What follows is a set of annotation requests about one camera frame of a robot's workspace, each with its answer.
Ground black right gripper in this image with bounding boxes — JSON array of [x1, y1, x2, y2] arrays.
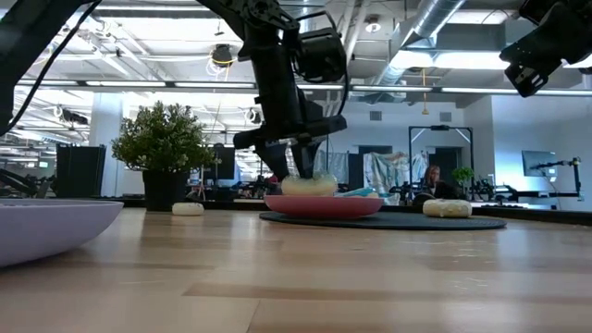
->
[[499, 0, 592, 99]]

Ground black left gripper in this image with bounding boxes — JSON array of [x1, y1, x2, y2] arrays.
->
[[233, 27, 348, 183]]

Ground green chocolate-drizzled donut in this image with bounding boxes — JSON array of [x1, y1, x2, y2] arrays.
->
[[280, 171, 339, 197]]

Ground turquoise frosted donut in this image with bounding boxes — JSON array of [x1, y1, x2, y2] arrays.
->
[[334, 186, 385, 201]]

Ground pink plate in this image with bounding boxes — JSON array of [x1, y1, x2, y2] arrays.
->
[[263, 193, 385, 220]]

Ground draped pale cloth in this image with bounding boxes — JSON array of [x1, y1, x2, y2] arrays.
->
[[314, 150, 429, 195]]

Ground dark monitor screen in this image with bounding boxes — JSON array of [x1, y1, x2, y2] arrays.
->
[[521, 150, 559, 179]]

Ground small cream donut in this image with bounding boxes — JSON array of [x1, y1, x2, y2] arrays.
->
[[171, 202, 205, 217]]

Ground long ceiling light strip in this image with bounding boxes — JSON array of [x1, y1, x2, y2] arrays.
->
[[295, 82, 592, 97], [13, 79, 258, 90]]

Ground potted green plant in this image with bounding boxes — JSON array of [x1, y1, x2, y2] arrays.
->
[[110, 100, 221, 213]]

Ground black round mat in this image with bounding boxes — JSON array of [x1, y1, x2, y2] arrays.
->
[[258, 210, 509, 232]]

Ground person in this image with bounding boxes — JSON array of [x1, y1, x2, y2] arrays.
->
[[418, 165, 459, 204]]

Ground small green plant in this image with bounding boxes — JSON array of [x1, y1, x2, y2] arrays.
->
[[451, 166, 475, 187]]

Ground white sprinkled donut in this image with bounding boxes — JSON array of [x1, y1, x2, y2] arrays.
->
[[422, 198, 474, 219]]

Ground black cabinet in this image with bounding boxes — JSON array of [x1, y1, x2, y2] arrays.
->
[[55, 143, 107, 198]]

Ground lavender plate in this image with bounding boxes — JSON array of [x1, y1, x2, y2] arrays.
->
[[0, 198, 125, 269]]

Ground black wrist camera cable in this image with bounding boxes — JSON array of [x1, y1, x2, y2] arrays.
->
[[289, 8, 352, 119]]

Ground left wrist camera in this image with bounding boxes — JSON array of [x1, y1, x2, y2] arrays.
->
[[294, 26, 348, 84]]

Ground black ceiling cable reel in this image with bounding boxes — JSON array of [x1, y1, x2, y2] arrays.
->
[[211, 43, 235, 69]]

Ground silver ventilation duct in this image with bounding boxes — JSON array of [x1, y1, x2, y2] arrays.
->
[[369, 0, 468, 93]]

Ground black robot station frame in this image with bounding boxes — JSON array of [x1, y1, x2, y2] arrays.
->
[[408, 124, 475, 195]]

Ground yellow hanging cord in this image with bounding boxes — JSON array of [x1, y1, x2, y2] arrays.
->
[[419, 68, 429, 116]]

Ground black aluminium table frame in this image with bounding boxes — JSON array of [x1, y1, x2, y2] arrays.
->
[[87, 196, 592, 227]]

